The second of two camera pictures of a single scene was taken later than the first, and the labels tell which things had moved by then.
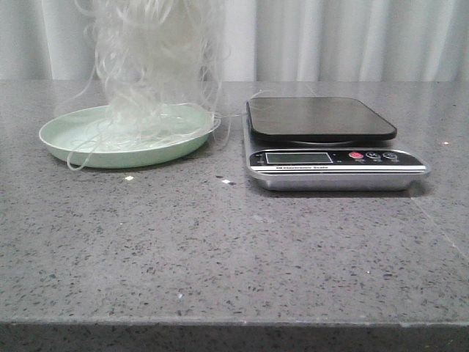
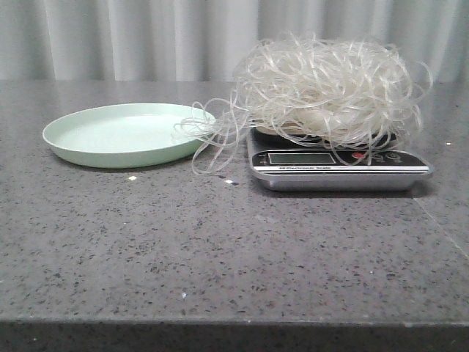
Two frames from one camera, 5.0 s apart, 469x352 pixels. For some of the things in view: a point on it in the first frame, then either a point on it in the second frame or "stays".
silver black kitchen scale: x=326 y=144 stays
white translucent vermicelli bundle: x=160 y=68 -> x=350 y=99
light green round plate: x=127 y=136 stays
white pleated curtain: x=268 y=40 stays
